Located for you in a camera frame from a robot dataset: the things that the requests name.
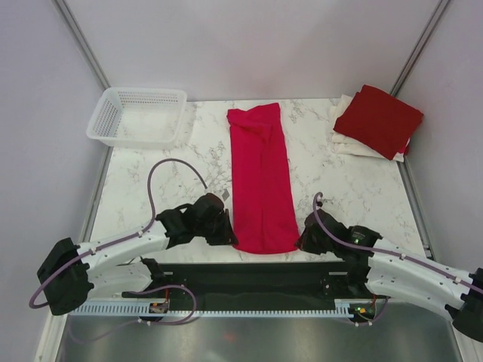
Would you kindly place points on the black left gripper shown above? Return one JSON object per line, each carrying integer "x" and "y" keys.
{"x": 226, "y": 234}

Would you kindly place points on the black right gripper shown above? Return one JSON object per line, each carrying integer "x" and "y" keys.
{"x": 304, "y": 243}

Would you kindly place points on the bright red t shirt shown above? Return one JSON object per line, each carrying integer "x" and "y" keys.
{"x": 263, "y": 208}

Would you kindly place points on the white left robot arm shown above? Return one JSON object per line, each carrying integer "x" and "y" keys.
{"x": 73, "y": 273}

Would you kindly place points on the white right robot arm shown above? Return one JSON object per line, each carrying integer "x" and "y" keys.
{"x": 380, "y": 267}

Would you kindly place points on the cream folded t shirt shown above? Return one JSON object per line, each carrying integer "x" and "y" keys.
{"x": 345, "y": 145}

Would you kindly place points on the white plastic basket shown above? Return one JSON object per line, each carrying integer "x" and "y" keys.
{"x": 138, "y": 118}

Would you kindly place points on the dark red folded t shirt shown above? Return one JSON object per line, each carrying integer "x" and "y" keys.
{"x": 379, "y": 121}

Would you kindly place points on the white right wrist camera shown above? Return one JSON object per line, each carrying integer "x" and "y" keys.
{"x": 322, "y": 201}

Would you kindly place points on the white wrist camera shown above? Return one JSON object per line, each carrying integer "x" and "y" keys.
{"x": 225, "y": 195}
{"x": 322, "y": 201}

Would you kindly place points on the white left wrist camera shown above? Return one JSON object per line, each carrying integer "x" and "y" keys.
{"x": 225, "y": 195}

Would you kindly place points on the white slotted cable duct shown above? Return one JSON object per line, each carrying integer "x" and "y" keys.
{"x": 145, "y": 309}

